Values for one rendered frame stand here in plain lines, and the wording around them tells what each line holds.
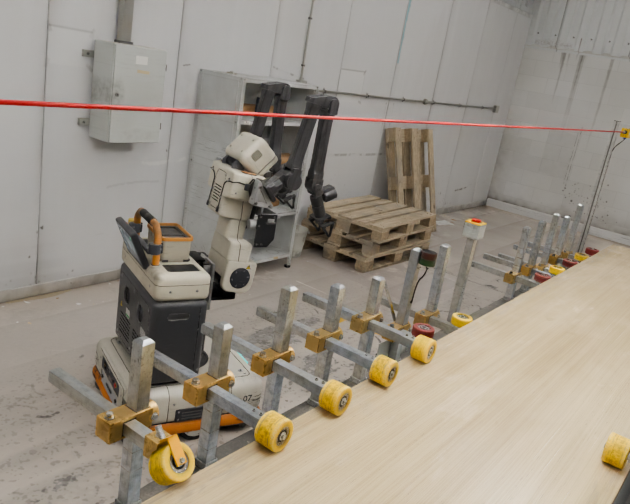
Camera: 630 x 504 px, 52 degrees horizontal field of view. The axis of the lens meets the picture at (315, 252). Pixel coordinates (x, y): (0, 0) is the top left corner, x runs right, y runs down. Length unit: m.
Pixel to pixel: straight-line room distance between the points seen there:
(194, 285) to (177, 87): 2.33
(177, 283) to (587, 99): 8.09
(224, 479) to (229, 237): 1.75
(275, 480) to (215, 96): 3.71
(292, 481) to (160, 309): 1.48
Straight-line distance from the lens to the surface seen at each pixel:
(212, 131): 4.88
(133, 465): 1.61
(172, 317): 2.86
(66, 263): 4.65
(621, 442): 1.89
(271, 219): 3.03
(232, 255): 3.03
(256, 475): 1.49
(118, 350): 3.30
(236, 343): 1.91
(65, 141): 4.41
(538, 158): 10.29
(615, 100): 10.04
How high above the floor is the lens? 1.78
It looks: 17 degrees down
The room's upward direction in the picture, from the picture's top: 10 degrees clockwise
